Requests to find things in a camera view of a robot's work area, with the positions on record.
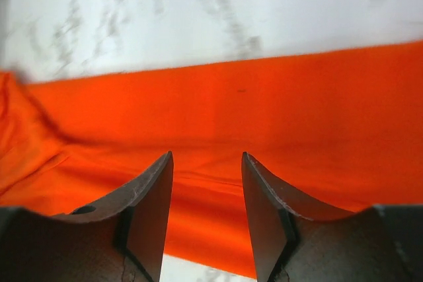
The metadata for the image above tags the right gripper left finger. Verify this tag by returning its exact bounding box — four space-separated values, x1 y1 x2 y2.
1 153 173 281

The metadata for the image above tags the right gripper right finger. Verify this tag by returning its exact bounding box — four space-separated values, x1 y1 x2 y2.
242 153 422 281

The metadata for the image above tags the orange t shirt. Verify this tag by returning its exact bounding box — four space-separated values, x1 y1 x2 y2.
1 41 422 277

